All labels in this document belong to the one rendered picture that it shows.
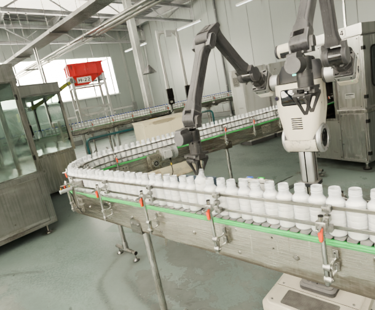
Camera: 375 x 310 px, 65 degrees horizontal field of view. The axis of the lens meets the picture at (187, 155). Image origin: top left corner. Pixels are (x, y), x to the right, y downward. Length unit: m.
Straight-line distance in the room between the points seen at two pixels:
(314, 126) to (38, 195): 3.78
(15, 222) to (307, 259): 3.91
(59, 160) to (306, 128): 5.68
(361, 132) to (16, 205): 4.78
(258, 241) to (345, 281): 0.32
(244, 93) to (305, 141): 5.76
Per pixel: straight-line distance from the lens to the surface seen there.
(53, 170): 6.68
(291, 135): 1.70
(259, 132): 3.97
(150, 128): 5.59
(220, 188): 1.29
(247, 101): 7.43
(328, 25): 1.50
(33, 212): 4.59
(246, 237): 1.27
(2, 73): 4.53
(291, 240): 1.17
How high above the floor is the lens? 1.55
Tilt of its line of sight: 12 degrees down
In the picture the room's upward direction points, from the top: 11 degrees counter-clockwise
